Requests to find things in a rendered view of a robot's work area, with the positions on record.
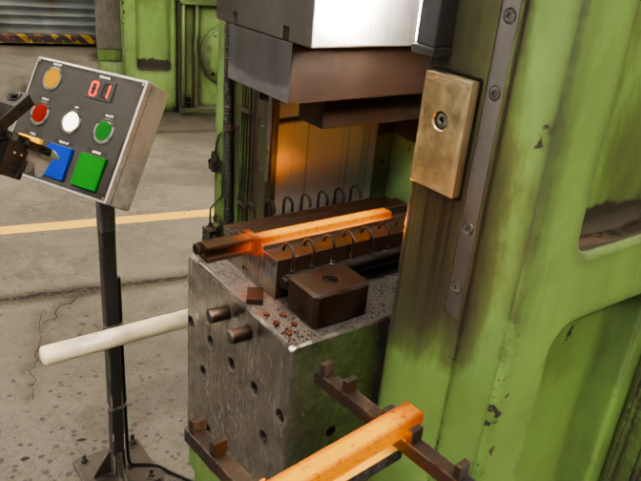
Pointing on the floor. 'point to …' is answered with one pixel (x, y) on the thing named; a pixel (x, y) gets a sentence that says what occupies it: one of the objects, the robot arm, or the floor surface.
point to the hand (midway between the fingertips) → (53, 154)
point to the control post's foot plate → (89, 470)
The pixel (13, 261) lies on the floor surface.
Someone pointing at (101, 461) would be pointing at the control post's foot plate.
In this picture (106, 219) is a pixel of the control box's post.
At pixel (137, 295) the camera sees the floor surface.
